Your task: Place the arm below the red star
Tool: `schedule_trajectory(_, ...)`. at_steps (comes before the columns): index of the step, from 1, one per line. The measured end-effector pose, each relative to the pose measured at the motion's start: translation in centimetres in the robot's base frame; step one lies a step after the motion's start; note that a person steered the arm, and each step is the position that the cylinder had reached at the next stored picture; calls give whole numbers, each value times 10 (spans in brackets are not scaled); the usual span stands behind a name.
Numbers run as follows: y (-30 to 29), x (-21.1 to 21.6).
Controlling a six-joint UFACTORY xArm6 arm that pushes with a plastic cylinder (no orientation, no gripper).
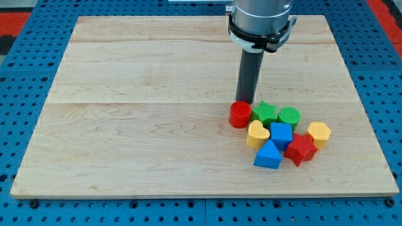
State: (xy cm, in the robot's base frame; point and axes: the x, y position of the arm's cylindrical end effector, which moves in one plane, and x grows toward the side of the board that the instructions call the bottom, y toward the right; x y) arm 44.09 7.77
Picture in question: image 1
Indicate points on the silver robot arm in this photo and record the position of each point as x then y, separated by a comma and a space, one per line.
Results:
260, 25

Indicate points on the green star block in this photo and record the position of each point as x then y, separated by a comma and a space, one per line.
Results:
265, 113

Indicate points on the red star block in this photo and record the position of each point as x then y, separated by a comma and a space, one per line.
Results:
300, 149

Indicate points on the red cylinder block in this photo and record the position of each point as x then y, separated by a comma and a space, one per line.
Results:
240, 113

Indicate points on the yellow heart block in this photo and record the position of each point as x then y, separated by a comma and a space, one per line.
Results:
257, 134

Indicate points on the light wooden board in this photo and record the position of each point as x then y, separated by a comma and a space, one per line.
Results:
139, 108

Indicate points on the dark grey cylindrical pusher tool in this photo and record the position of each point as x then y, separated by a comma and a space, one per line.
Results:
249, 70

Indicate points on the blue triangle block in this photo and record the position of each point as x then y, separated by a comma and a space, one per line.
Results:
268, 156

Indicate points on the blue cube block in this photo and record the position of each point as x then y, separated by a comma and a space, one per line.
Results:
281, 135

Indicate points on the green cylinder block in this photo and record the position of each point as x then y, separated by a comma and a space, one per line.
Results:
289, 115

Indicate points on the yellow hexagon block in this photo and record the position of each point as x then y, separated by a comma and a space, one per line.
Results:
320, 133

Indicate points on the blue perforated metal table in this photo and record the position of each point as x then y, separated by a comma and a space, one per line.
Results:
31, 64

